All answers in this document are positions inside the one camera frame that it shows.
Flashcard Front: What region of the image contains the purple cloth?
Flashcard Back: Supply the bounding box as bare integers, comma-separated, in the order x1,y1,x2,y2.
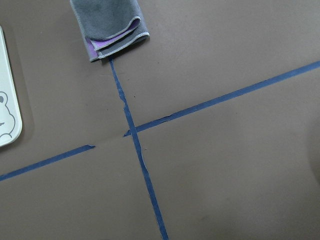
85,17,141,60

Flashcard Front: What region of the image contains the cream bear serving tray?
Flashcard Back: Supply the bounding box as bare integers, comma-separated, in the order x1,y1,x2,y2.
0,30,23,147

